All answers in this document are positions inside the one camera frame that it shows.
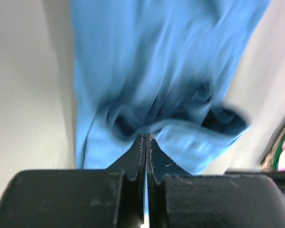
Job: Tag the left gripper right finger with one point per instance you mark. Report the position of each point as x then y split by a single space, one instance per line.
235 199

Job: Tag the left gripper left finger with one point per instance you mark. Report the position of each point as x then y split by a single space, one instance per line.
106 198

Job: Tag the blue t shirt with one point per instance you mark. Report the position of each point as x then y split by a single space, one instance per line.
160 67

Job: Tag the beige folded cloth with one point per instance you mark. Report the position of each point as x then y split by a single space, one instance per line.
272 154

